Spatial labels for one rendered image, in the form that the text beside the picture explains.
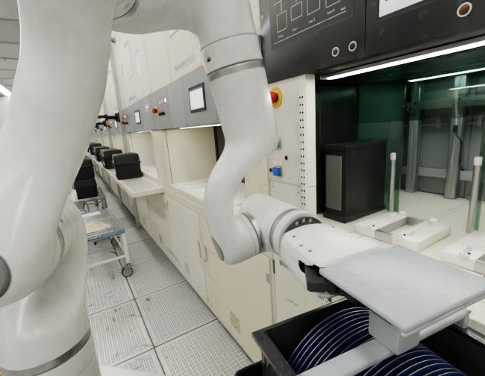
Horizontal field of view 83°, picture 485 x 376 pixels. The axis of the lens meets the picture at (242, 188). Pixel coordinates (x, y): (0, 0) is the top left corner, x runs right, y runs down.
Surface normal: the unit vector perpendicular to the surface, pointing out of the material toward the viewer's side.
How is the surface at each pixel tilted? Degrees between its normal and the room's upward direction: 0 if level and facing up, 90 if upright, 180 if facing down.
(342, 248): 8
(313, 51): 90
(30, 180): 76
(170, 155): 90
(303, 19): 90
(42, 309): 25
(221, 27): 94
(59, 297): 29
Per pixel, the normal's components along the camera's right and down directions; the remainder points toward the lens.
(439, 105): -0.85, 0.18
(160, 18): -0.54, 0.62
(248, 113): 0.09, 0.26
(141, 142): 0.52, 0.15
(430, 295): -0.06, -0.97
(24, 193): 0.51, -0.17
